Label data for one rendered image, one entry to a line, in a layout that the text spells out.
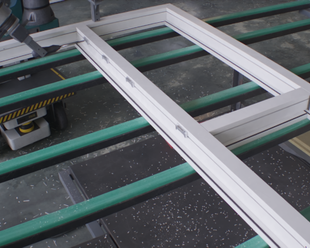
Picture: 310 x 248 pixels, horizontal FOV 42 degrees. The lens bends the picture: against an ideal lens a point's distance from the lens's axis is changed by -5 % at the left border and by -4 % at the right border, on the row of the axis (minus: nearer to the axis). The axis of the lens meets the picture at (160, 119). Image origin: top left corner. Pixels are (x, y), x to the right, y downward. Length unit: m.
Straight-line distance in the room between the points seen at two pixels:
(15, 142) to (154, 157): 1.21
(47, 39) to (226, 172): 0.99
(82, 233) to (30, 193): 0.42
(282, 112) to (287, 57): 2.51
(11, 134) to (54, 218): 1.65
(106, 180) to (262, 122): 0.57
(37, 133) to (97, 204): 1.64
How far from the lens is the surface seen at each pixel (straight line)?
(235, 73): 1.75
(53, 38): 1.71
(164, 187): 1.04
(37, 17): 2.42
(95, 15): 1.75
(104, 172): 1.48
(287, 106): 1.24
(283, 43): 4.00
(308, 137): 1.62
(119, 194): 1.00
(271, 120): 1.22
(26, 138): 2.57
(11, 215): 2.26
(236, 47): 1.52
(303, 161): 2.01
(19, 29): 1.50
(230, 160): 0.99
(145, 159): 1.52
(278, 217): 0.88
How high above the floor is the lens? 1.56
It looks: 34 degrees down
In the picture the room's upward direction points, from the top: 1 degrees counter-clockwise
